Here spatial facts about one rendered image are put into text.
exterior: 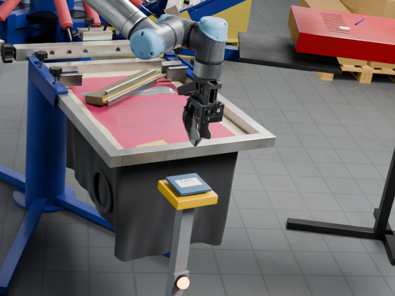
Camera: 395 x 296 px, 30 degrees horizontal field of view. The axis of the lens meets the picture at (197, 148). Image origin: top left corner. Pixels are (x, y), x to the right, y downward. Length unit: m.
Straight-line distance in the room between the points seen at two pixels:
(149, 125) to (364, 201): 2.11
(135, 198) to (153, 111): 0.36
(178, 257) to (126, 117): 0.57
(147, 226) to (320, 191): 2.00
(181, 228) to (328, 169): 2.54
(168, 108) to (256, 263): 1.19
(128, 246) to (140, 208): 0.15
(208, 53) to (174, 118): 0.68
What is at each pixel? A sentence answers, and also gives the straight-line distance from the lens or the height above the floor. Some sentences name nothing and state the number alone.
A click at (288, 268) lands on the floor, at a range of 3.58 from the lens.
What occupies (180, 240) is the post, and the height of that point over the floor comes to 0.79.
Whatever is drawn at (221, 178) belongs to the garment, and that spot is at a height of 0.80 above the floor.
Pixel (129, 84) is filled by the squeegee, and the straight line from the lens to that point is 2.68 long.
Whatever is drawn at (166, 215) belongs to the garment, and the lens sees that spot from 2.49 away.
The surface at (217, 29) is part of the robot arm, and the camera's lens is 1.88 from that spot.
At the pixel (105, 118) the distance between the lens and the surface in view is 2.49.
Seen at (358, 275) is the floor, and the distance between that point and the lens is 3.66.
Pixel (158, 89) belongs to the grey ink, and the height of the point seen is 0.96.
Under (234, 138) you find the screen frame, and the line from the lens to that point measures 2.37.
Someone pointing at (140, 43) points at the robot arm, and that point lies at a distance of 1.82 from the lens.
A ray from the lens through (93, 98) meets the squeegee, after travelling 2.58.
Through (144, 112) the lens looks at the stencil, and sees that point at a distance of 2.57.
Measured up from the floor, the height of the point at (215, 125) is 0.95.
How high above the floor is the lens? 1.97
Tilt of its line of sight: 25 degrees down
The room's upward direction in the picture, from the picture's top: 8 degrees clockwise
